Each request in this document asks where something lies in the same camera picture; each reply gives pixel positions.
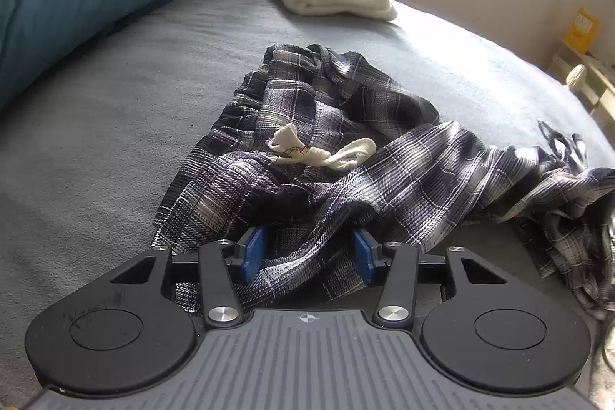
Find black white plaid pants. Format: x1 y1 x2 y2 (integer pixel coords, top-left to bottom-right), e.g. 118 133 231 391
153 45 614 317

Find grey bed blanket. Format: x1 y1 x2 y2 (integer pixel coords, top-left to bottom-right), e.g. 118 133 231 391
1 0 614 407

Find white pinecone ornament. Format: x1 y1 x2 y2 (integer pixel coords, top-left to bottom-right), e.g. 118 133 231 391
565 63 588 93

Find light wooden desk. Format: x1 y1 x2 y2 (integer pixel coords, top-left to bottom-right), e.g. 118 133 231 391
546 41 614 128

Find yellow box on desk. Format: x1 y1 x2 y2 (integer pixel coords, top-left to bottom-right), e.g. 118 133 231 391
563 7 600 54

